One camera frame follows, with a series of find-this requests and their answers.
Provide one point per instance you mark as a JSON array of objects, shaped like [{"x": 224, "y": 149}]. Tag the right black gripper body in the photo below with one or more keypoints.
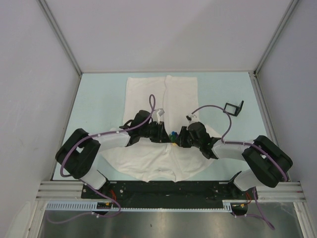
[{"x": 188, "y": 141}]

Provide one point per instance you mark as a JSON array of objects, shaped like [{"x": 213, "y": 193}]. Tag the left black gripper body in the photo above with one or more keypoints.
[{"x": 153, "y": 131}]

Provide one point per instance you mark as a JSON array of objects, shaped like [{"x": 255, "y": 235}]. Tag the rainbow plush flower brooch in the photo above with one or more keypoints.
[{"x": 173, "y": 136}]

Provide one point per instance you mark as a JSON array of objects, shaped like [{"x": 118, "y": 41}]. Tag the white t-shirt garment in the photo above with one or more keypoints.
[{"x": 146, "y": 161}]

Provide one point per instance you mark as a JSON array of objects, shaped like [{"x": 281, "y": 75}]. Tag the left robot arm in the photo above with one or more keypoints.
[{"x": 78, "y": 153}]

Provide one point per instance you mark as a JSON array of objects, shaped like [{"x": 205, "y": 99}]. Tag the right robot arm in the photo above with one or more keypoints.
[{"x": 268, "y": 163}]

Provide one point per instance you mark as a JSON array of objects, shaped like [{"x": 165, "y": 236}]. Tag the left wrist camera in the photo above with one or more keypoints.
[{"x": 158, "y": 114}]

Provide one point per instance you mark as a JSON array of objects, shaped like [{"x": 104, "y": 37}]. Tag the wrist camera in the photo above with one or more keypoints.
[
  {"x": 192, "y": 118},
  {"x": 158, "y": 114}
]

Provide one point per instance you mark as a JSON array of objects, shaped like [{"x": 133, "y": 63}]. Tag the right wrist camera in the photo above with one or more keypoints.
[{"x": 192, "y": 118}]

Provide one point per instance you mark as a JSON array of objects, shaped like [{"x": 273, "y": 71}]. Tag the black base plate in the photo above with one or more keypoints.
[{"x": 174, "y": 194}]

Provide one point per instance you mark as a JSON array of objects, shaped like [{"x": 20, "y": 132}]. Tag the black bracket stand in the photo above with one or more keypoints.
[{"x": 234, "y": 110}]

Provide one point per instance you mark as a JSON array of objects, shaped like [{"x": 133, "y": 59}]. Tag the white slotted cable duct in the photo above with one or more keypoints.
[{"x": 90, "y": 206}]

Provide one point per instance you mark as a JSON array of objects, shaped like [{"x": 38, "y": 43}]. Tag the aluminium frame rail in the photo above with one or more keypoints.
[{"x": 96, "y": 90}]

